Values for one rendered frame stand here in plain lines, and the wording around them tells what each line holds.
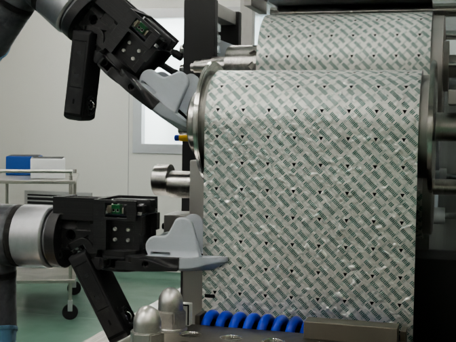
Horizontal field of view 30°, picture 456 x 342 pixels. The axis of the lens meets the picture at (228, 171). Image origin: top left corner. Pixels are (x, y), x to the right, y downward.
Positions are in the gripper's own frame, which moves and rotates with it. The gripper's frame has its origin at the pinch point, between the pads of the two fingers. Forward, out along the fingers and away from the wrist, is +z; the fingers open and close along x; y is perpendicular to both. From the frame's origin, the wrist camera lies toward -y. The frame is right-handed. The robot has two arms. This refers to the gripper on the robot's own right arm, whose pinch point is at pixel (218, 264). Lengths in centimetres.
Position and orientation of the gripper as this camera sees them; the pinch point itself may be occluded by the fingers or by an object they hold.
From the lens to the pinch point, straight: 96.9
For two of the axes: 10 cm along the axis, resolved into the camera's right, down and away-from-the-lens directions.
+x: 2.7, -0.5, 9.6
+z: 9.6, 0.3, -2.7
